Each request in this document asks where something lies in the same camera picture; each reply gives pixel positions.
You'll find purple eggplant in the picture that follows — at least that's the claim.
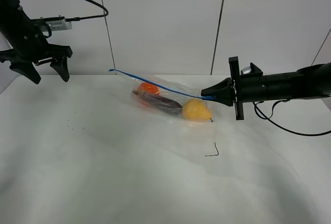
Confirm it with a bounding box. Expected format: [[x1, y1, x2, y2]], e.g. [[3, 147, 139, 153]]
[[132, 90, 183, 116]]

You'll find clear zip file bag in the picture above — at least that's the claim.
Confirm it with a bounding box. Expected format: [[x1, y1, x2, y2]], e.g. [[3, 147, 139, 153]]
[[109, 69, 216, 123]]

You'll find yellow pear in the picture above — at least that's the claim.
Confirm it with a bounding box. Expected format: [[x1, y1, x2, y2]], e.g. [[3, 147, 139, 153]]
[[182, 98, 212, 121]]

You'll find orange fruit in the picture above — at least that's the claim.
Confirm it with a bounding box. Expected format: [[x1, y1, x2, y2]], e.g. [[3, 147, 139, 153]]
[[137, 82, 159, 95]]

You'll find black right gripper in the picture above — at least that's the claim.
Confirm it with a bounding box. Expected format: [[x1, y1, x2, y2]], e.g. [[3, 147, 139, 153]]
[[201, 56, 244, 120]]

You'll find black right camera cable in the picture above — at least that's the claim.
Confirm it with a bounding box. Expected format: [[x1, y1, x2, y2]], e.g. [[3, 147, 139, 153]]
[[253, 99, 331, 136]]

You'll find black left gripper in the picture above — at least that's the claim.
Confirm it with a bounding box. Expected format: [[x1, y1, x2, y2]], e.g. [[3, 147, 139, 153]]
[[1, 18, 72, 84]]

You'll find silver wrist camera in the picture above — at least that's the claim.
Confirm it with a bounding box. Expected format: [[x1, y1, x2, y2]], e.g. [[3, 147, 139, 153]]
[[31, 16, 72, 32], [240, 66, 252, 75]]

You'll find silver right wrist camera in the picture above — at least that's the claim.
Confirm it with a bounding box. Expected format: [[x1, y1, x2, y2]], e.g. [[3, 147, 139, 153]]
[[240, 66, 252, 75]]

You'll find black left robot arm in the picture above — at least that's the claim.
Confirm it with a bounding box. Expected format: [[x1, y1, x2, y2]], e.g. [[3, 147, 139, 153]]
[[1, 0, 72, 84]]

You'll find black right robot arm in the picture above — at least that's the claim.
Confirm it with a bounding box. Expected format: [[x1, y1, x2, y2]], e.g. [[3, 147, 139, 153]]
[[201, 57, 330, 120]]

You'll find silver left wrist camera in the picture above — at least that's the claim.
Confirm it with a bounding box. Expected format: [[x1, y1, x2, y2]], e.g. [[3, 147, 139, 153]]
[[31, 16, 72, 32]]

